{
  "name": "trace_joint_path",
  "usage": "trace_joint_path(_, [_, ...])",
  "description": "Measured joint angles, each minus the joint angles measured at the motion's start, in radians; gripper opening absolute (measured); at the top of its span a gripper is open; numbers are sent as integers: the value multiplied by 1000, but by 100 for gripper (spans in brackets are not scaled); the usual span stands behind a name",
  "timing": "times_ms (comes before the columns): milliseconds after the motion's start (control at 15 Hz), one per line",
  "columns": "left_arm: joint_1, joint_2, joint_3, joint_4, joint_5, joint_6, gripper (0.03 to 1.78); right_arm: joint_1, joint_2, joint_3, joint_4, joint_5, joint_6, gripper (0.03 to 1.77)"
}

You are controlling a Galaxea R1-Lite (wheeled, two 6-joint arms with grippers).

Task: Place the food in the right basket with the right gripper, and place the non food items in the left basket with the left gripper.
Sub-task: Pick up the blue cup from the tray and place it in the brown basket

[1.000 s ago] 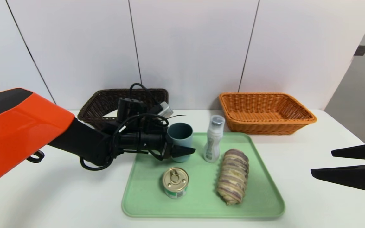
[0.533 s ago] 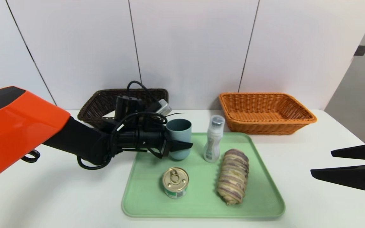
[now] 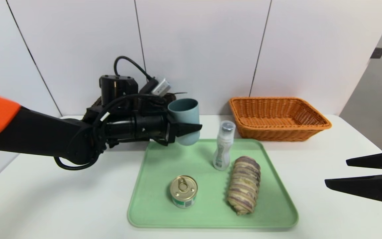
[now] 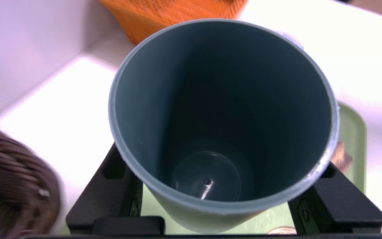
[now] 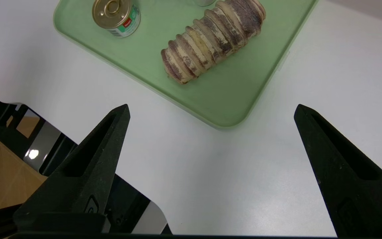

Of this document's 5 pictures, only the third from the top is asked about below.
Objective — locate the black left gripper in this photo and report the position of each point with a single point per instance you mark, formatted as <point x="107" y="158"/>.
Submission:
<point x="171" y="131"/>

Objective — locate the blue-grey plastic cup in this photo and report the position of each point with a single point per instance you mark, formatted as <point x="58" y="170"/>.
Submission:
<point x="186" y="111"/>

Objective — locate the tin can with gold lid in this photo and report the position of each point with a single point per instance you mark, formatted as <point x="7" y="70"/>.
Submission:
<point x="183" y="189"/>

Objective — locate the orange wicker basket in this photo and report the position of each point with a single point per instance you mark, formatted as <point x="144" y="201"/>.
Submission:
<point x="277" y="113"/>

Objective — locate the dark brown wicker basket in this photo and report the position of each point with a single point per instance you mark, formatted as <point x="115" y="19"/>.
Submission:
<point x="93" y="109"/>

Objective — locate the white bottle with clear cap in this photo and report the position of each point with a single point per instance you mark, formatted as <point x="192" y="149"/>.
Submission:
<point x="222" y="152"/>

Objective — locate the light green plastic tray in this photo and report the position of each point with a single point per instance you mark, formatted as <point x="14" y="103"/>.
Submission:
<point x="211" y="199"/>

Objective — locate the striped purple bread roll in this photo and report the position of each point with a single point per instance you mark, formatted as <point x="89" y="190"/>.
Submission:
<point x="244" y="186"/>

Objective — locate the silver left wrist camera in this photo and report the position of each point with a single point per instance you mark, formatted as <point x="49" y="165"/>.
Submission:
<point x="161" y="87"/>

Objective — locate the dark wall fixture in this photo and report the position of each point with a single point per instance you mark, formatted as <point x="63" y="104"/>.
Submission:
<point x="377" y="53"/>

